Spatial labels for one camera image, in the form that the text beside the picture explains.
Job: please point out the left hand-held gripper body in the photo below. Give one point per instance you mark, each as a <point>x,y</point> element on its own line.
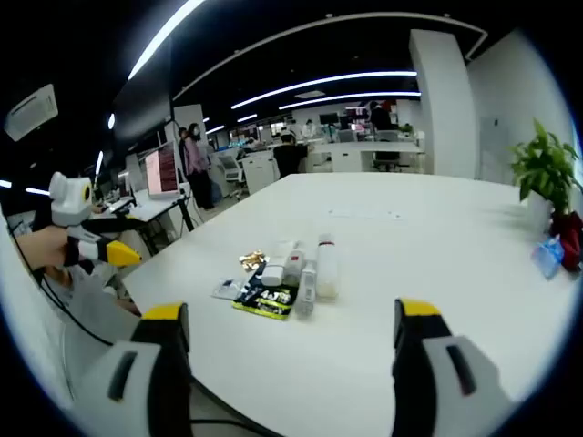
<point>68,200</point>

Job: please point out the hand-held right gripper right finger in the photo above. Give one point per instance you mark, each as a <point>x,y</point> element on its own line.
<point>437,387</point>

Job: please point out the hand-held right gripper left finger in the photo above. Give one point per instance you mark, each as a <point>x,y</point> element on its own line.
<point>136,378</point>

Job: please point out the white skincare sachet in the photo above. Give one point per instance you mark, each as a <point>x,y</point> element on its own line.
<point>226,289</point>

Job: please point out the gold skincare sachet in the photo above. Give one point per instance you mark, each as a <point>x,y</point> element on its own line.
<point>252,261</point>

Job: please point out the black green skincare sachet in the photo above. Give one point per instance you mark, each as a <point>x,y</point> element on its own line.
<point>264,302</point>

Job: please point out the white red-collar skincare pump bottle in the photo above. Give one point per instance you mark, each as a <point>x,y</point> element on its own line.
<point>328,273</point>

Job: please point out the small red-label skincare bottle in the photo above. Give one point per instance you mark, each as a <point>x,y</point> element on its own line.
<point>293,268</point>
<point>306,291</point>

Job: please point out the white skincare tube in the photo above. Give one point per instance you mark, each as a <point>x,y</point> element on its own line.
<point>274,274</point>

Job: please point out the person's left hand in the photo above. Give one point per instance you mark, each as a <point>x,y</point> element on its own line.
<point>43,248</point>

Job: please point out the pink screen monitor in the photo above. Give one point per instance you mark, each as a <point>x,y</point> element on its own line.
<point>161,173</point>

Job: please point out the ceiling air conditioner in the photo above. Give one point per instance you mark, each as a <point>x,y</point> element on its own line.
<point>32,111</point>

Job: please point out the person's white shirt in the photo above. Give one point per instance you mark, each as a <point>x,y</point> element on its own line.
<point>27,328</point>

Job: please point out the blue water jug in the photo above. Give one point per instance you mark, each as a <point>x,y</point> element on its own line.
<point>216,191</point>

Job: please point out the white office chair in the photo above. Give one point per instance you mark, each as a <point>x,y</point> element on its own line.
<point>232,175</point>

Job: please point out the blue packet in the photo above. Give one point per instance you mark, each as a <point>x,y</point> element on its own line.
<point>549,257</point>

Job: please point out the ceiling light strip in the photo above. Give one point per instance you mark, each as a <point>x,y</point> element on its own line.
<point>159,35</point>
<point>355,96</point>
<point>319,83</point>

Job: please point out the red bag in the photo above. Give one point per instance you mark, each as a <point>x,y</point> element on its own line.
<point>569,241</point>

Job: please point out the potted green plant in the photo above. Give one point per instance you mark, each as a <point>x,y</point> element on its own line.
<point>542,168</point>

